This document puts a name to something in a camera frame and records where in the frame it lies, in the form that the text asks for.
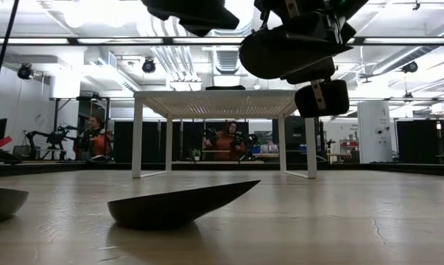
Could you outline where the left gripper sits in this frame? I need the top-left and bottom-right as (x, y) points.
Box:
(140, 0), (241, 38)

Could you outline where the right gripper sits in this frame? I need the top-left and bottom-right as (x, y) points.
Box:
(254, 0), (359, 119)

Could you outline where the teardrop black plate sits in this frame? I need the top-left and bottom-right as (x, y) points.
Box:
(239, 26), (353, 81)
(107, 180), (261, 231)
(0, 186), (29, 225)

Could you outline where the wavy square black plate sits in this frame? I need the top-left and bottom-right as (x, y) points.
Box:
(205, 85), (247, 91)

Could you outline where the black cabinet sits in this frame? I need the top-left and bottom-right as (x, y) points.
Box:
(272, 116), (320, 163)

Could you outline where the white perforated metal shelf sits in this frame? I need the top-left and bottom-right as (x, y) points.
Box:
(133, 89), (317, 180)

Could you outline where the white pillar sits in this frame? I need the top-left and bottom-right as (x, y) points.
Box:
(356, 99), (394, 164)

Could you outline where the person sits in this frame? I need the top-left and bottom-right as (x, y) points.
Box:
(73, 116), (112, 162)
(205, 121), (247, 162)

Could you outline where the black partition panel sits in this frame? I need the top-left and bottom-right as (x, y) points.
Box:
(395, 119), (444, 165)
(113, 120), (250, 163)

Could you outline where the silver ventilation duct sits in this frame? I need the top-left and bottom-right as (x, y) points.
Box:
(211, 36), (242, 74)

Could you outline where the black ceiling camera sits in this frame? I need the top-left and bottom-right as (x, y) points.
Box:
(141, 57), (157, 74)
(401, 60), (419, 74)
(16, 63), (35, 80)

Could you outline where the white wall box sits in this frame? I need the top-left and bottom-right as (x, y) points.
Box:
(50, 75), (81, 99)

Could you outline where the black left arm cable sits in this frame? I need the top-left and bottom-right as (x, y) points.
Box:
(0, 0), (21, 121)

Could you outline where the black aluminium table frame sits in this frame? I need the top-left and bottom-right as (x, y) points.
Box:
(0, 160), (444, 178)

